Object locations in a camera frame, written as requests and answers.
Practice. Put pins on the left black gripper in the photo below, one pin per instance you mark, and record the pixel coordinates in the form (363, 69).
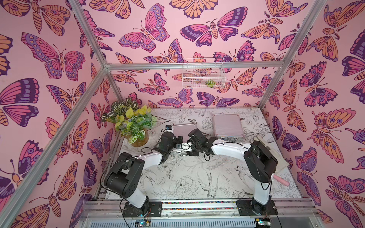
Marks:
(175, 142)

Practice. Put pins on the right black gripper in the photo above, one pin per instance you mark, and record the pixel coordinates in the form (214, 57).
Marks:
(192, 148)

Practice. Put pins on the aluminium poker case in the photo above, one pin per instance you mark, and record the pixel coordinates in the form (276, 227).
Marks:
(227, 127)
(182, 130)

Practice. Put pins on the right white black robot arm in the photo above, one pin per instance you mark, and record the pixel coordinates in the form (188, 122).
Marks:
(258, 157)

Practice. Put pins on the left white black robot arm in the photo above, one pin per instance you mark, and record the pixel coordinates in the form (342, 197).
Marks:
(124, 175)

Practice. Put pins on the green potted plant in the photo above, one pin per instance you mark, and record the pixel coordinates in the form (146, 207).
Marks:
(131, 120)

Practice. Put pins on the white green work glove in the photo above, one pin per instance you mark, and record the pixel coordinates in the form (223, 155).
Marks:
(270, 143)

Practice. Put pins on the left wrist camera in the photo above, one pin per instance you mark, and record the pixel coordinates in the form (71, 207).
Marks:
(168, 128)

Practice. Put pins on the white wire basket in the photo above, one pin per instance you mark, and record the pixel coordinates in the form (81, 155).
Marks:
(203, 75)

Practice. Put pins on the pink handled tool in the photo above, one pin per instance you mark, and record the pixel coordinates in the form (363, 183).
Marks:
(280, 180)

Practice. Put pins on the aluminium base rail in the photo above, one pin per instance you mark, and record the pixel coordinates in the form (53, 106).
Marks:
(221, 213)

